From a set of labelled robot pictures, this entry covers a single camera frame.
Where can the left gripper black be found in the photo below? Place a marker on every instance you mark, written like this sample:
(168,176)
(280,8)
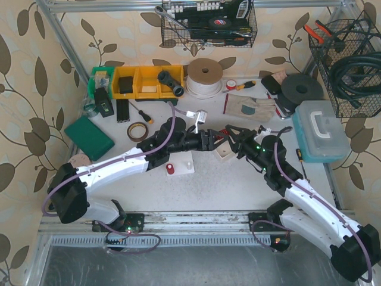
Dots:
(203,140)

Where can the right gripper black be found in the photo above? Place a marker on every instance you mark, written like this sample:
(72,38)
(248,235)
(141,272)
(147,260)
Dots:
(238,142)

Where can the small red spring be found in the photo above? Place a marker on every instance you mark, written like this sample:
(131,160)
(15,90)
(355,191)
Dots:
(222,134)
(170,169)

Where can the white spring tray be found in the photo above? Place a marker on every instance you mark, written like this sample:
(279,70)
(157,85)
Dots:
(224,152)

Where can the white peg fixture plate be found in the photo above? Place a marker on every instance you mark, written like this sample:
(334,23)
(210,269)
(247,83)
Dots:
(182,163)

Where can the brown tape roll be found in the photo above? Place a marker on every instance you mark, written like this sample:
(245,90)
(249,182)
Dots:
(137,131)

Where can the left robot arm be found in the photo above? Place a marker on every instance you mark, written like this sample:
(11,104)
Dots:
(72,190)

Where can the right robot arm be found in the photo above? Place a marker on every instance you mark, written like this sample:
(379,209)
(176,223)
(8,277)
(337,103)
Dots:
(352,248)

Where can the beige work glove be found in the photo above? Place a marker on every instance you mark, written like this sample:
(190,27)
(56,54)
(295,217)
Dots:
(258,109)

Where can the red white tape roll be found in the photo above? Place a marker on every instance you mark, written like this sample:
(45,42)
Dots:
(231,84)

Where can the black sanding block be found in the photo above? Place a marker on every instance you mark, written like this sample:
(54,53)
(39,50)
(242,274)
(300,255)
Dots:
(271,85)

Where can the small black yellow screwdriver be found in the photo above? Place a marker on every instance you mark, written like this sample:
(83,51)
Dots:
(299,155)

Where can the black disc spool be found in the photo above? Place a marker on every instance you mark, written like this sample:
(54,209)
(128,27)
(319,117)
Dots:
(297,88)

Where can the black pipe fitting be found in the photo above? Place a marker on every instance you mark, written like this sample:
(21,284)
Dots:
(165,78)

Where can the teal clear toolbox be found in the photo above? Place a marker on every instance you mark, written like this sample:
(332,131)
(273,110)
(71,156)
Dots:
(320,135)

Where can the black aluminium extrusion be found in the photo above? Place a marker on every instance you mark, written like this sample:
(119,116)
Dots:
(123,113)

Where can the yellow storage bin row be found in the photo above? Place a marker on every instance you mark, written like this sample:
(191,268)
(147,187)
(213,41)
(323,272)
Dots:
(141,82)

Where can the black green meter device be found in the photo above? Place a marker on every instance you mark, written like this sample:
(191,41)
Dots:
(103,102)

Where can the green notebook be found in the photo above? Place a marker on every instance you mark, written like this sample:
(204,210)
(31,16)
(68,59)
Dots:
(89,138)

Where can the green storage bin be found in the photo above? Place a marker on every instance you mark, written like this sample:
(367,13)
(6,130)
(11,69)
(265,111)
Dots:
(101,77)

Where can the glass jar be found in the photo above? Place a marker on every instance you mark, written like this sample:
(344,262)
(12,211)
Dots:
(89,108)

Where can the pink sanding disc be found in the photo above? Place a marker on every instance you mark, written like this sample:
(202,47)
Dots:
(80,159)

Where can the silver wrench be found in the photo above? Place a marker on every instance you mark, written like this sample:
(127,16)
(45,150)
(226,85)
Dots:
(161,12)

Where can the red handled tool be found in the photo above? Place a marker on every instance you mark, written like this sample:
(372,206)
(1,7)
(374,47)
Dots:
(277,110)

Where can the white cable spool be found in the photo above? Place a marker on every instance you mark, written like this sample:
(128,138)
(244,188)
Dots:
(204,80)

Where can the yellow handled screwdriver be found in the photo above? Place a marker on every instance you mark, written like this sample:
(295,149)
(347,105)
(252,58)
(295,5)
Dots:
(146,117)

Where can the aluminium front rail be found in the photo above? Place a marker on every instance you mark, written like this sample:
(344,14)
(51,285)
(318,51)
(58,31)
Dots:
(167,229)

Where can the top wire basket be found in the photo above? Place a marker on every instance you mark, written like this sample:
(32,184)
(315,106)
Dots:
(210,23)

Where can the wire basket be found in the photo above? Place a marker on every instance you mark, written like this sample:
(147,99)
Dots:
(349,65)
(210,23)

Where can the right wire basket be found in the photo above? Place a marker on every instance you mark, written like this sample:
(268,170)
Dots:
(349,65)

